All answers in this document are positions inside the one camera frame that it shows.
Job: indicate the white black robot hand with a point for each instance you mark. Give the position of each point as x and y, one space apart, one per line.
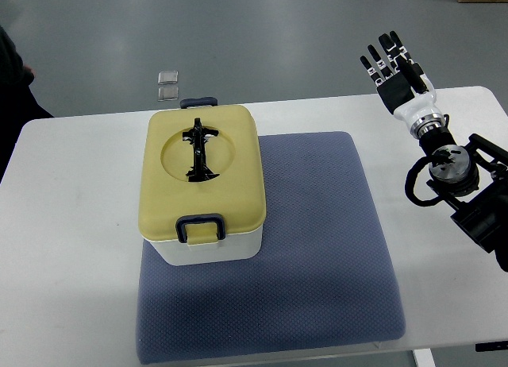
403 86

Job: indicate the yellow box lid black handle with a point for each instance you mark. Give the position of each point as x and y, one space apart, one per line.
202 177

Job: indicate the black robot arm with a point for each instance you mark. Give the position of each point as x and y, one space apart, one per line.
471 179

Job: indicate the white storage box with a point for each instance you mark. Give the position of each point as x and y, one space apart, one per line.
233 247

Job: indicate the blue grey cushion mat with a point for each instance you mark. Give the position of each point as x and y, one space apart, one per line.
323 276

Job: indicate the upper floor metal plate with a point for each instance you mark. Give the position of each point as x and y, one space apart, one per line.
168 77

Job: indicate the dark clothed person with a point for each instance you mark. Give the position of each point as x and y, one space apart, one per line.
16 78

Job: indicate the black table bracket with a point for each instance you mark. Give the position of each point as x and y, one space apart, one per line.
491 346

